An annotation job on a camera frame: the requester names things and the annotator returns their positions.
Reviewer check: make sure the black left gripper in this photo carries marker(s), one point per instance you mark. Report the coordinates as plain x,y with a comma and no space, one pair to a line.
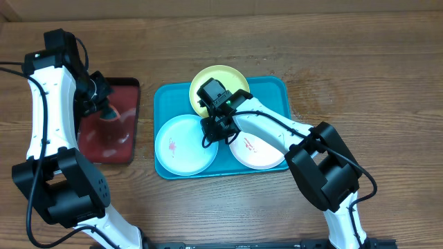
84,108

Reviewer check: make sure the black tray with red water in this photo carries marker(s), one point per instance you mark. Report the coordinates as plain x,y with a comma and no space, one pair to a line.
113,142

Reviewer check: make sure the white pink plate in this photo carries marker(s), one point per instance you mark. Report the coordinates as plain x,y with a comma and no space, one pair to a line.
255,153

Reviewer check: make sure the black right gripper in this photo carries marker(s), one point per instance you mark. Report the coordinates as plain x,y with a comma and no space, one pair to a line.
208,127

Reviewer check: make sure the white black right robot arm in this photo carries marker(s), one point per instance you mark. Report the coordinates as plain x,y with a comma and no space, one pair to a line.
324,169

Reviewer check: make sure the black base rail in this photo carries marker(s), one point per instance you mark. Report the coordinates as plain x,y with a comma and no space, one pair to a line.
304,244

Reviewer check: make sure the yellow-green plate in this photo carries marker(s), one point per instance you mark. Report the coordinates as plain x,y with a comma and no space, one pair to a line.
231,79

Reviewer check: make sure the light blue plate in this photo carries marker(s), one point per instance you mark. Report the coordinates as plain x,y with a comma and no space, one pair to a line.
179,146

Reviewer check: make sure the blue plastic tray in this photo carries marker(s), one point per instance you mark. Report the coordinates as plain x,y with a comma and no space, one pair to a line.
172,100

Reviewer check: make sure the orange sponge with green scourer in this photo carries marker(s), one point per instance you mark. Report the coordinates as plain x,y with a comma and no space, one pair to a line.
109,114

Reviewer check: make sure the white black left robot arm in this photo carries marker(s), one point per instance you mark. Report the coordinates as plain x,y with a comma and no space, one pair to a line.
60,184

